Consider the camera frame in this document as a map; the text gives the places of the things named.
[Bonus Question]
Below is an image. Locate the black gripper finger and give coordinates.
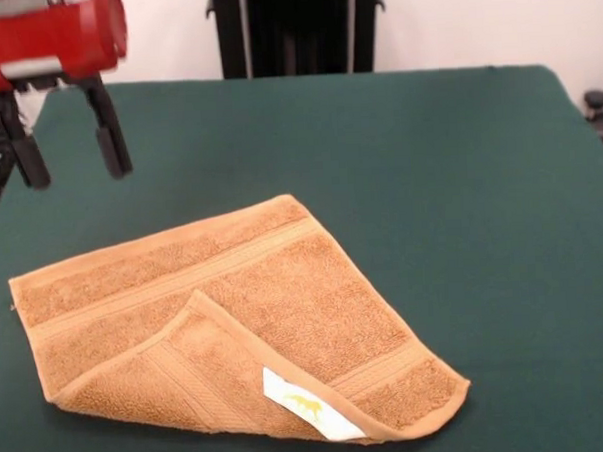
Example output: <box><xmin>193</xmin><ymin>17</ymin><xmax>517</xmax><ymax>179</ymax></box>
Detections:
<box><xmin>0</xmin><ymin>86</ymin><xmax>52</xmax><ymax>191</ymax></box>
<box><xmin>76</xmin><ymin>72</ymin><xmax>134</xmax><ymax>182</ymax></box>

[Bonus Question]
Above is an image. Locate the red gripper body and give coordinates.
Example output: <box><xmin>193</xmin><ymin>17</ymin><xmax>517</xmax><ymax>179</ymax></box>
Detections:
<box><xmin>0</xmin><ymin>0</ymin><xmax>131</xmax><ymax>94</ymax></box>

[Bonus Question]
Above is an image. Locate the tan terry towel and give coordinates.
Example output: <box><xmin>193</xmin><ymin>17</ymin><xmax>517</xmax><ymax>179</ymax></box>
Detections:
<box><xmin>4</xmin><ymin>186</ymin><xmax>475</xmax><ymax>452</ymax></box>

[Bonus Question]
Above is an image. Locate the dark green table cloth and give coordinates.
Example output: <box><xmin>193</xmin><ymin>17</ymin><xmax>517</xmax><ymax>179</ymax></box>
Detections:
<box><xmin>0</xmin><ymin>61</ymin><xmax>603</xmax><ymax>452</ymax></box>

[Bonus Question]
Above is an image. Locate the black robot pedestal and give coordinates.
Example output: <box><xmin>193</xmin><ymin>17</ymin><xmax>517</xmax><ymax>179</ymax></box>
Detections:
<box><xmin>204</xmin><ymin>0</ymin><xmax>390</xmax><ymax>81</ymax></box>

